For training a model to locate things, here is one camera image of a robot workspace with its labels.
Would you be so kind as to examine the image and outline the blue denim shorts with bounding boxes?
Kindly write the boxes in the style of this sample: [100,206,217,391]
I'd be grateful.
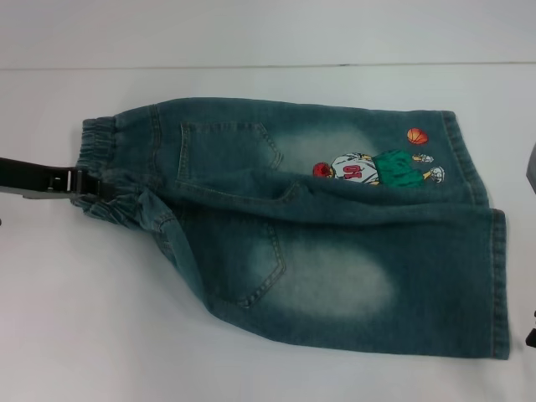
[70,96,514,361]

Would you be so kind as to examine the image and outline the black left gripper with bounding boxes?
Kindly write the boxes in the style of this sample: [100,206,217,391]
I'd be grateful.
[0,157,116,201]

